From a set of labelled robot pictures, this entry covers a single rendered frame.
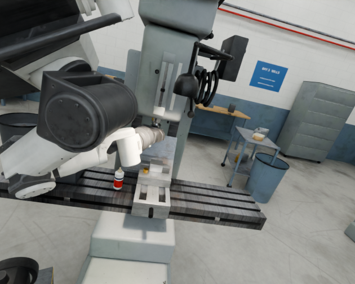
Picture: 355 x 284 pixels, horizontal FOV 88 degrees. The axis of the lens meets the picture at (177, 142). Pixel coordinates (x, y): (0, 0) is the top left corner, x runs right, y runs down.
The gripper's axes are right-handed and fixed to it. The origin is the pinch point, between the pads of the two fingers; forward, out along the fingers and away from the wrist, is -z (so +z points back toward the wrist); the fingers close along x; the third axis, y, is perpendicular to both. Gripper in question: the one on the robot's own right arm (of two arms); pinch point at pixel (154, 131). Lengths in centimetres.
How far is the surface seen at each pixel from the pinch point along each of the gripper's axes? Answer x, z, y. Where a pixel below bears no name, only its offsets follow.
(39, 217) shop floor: 103, -27, 123
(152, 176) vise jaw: -5.0, 5.2, 19.2
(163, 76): -3.8, 12.4, -23.7
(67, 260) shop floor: 51, -7, 123
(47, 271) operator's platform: 35, 24, 84
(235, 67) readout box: -25, -30, -35
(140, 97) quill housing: 3.9, 11.2, -14.8
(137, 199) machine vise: -5.2, 18.2, 23.4
